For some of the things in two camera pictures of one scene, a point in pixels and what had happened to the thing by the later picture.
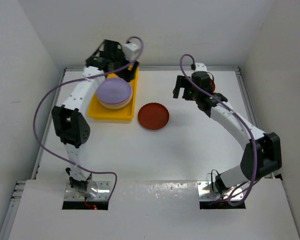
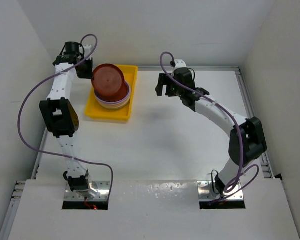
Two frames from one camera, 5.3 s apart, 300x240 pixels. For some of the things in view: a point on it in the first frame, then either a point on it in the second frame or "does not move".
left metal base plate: x=102 y=193 does not move
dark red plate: x=153 y=115 to x=108 y=79
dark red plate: x=213 y=85 to x=121 y=94
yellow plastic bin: x=97 y=111 does not move
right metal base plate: x=235 y=193 does not move
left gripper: x=127 y=75 to x=89 y=75
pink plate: x=115 y=106 does not move
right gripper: x=176 y=90 to x=163 y=81
